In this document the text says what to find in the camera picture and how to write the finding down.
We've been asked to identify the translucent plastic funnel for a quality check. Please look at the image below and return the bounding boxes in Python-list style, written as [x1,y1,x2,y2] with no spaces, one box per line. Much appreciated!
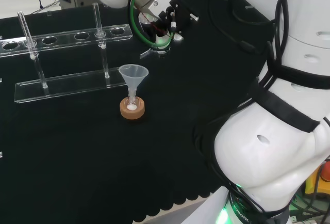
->
[118,64,150,98]

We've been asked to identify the green cable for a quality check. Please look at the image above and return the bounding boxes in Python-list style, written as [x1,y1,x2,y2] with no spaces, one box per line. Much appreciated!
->
[128,0,172,52]

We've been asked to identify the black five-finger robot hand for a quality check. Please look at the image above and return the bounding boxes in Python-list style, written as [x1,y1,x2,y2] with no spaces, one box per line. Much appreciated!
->
[154,0,200,56]

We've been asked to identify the cork ring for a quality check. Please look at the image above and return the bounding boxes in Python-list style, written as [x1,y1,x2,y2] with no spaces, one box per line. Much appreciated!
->
[120,96,146,119]

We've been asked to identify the clear acrylic funnel stand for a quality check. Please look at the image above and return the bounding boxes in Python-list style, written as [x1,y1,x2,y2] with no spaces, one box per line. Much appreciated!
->
[0,3,135,104]

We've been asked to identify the yellow stop button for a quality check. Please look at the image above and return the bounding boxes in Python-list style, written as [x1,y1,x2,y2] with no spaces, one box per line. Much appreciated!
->
[303,156,330,198]

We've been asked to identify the small round-bottom glass flask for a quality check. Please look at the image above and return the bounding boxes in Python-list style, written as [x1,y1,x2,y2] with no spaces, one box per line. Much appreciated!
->
[124,88,141,111]

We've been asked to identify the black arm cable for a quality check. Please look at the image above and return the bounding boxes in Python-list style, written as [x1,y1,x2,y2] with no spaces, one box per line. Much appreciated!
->
[205,0,287,62]

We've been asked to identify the black table cloth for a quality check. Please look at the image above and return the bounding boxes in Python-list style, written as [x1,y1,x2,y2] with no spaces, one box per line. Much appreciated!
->
[0,0,274,224]

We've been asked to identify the clear glass weighing funnel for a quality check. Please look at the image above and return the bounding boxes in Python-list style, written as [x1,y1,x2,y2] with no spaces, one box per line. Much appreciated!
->
[139,49,158,59]

